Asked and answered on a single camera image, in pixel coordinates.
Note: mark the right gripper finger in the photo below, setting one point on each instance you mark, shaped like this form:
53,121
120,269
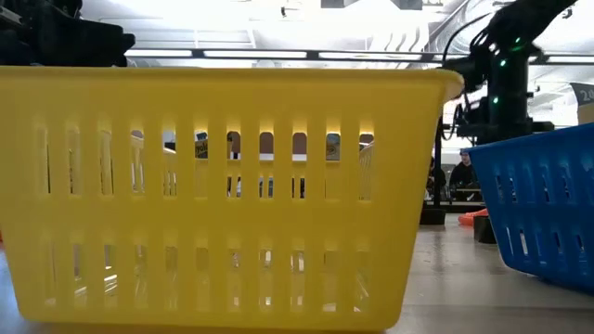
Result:
437,162

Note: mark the blue plastic basket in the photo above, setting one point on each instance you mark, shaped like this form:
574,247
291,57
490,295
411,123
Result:
533,213

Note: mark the yellow plastic basket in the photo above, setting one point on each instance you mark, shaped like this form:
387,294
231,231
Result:
232,222

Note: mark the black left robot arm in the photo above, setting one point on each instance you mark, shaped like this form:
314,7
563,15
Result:
28,42

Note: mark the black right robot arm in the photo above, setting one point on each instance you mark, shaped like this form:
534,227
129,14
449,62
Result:
510,79

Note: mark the person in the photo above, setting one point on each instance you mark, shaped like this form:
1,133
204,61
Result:
461,176
429,178

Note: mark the black coil wristband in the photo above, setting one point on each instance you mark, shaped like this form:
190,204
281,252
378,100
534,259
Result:
431,216
483,230

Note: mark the linear ceiling light fixture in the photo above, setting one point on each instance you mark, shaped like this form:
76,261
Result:
255,54

